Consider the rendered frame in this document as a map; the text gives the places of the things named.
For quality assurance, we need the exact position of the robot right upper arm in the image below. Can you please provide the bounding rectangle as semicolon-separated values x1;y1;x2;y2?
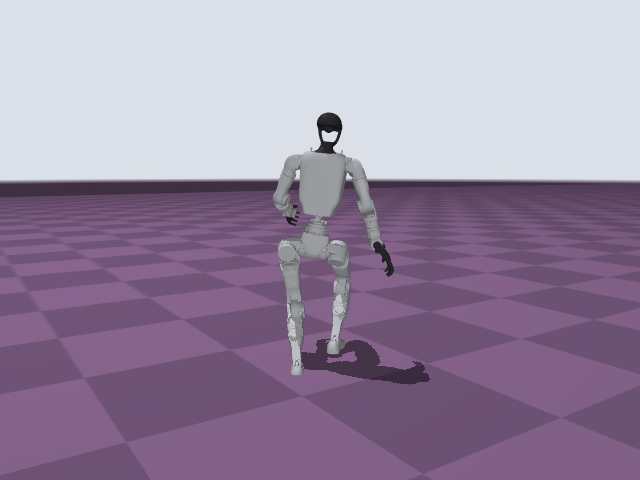
345;157;374;214

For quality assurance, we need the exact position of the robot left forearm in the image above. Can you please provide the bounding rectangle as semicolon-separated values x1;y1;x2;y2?
273;193;297;218

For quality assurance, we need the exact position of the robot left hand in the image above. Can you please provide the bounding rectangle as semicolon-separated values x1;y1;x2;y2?
285;205;300;226

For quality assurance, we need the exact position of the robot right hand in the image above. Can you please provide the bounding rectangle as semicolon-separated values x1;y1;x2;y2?
373;242;394;277

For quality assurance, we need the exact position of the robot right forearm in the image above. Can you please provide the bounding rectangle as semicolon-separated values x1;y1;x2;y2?
363;197;383;251

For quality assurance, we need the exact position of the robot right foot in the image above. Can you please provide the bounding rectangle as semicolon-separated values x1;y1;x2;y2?
327;337;345;354

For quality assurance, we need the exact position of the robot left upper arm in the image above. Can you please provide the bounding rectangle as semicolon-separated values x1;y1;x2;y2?
273;154;303;206

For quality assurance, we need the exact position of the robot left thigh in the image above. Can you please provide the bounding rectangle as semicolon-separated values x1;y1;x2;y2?
277;238;305;320

